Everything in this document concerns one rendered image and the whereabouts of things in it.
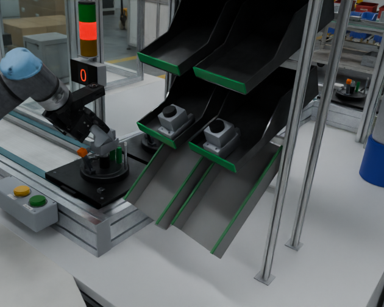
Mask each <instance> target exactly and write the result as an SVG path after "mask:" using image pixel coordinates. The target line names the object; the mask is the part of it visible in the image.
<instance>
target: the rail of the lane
mask: <svg viewBox="0 0 384 307"><path fill-rule="evenodd" d="M11 175H12V176H14V177H15V178H17V179H18V180H20V181H22V182H23V183H25V184H27V185H29V186H30V187H32V188H33V189H35V190H37V191H38V192H40V193H42V194H43V195H45V196H46V197H48V198H50V199H52V200H53V201H55V202H57V208H58V215H59V221H58V222H56V223H54V224H52V225H50V227H51V228H53V229H54V230H56V231H58V232H59V233H61V234H62V235H64V236H65V237H67V238H68V239H70V240H71V241H73V242H74V243H76V244H77V245H79V246H80V247H82V248H83V249H85V250H86V251H88V252H90V253H91V254H92V255H94V256H95V257H97V258H99V257H100V256H102V255H103V254H105V253H106V252H108V251H109V250H111V229H110V217H108V216H107V215H105V214H103V213H102V212H100V211H98V210H96V209H94V208H93V207H91V206H89V205H87V204H86V203H84V202H82V201H81V200H79V199H77V193H76V192H74V191H73V190H71V189H69V188H67V187H66V186H63V185H62V186H60V188H58V187H56V186H54V185H52V184H51V183H49V182H47V181H46V180H43V179H42V178H40V177H39V176H37V175H35V174H33V173H31V172H29V171H28V170H26V169H25V168H22V167H21V166H19V165H17V164H16V163H14V162H12V161H10V160H8V159H7V158H5V157H3V156H2V155H0V180H1V179H3V178H6V177H9V176H11Z"/></svg>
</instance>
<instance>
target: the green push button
mask: <svg viewBox="0 0 384 307"><path fill-rule="evenodd" d="M29 203H30V205H32V206H41V205H44V204H45V203H46V198H45V196H42V195H36V196H33V197H31V198H30V199H29Z"/></svg>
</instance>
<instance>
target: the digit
mask: <svg viewBox="0 0 384 307"><path fill-rule="evenodd" d="M77 67H78V79H79V82H80V83H84V84H86V85H88V66H85V65H82V64H80V63H78V64H77Z"/></svg>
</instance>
